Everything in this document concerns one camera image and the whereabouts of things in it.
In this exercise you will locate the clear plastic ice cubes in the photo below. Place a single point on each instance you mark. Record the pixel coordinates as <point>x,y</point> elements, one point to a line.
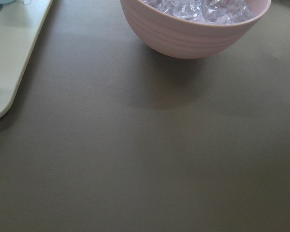
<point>219,12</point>

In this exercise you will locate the light blue cup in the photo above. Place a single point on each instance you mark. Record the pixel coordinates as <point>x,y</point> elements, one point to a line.
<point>6,1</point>

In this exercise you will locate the pink ribbed bowl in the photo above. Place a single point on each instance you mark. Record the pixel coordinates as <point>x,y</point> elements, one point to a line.
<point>184,39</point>

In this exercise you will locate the cream serving tray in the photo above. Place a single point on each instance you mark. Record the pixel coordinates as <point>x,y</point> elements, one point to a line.
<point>20,24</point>

